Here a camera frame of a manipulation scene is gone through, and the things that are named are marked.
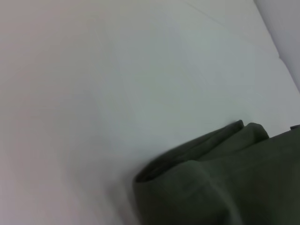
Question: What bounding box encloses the dark green FREE t-shirt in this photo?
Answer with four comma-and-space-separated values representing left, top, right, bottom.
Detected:
132, 119, 300, 225

